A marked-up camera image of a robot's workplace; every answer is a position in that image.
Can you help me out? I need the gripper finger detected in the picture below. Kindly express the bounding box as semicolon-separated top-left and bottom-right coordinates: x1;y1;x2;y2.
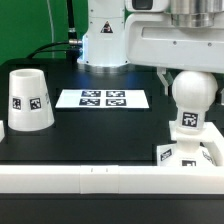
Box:
157;67;173;95
215;88;224;106

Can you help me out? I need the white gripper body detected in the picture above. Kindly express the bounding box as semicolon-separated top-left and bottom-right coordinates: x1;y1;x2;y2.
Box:
125;0;224;73

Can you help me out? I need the white lamp bulb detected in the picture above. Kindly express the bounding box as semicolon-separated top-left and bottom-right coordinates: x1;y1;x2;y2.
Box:
172;71;218;133

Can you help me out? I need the white lamp base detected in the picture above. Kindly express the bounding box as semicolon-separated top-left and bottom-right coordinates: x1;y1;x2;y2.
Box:
157;121;224;167

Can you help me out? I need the white lamp shade cone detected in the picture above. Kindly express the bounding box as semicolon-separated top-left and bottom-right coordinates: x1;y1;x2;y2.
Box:
8;69;54;132

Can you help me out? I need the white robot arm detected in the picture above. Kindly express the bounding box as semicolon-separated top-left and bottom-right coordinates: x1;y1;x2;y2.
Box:
78;0;224;87

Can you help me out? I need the white marker sheet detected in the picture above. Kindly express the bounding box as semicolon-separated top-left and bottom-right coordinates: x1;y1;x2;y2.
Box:
56;89;149;109

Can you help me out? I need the black cable with connector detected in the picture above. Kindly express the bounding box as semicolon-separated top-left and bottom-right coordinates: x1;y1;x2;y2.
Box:
26;0;84;60

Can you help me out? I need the thin grey cable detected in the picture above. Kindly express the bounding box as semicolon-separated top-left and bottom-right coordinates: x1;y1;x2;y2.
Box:
46;0;56;59

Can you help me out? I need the white front wall bar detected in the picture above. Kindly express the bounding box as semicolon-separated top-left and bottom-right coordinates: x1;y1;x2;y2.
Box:
0;165;224;194

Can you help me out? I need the white left wall block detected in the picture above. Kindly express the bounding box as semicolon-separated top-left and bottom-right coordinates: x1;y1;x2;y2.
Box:
0;120;5;142

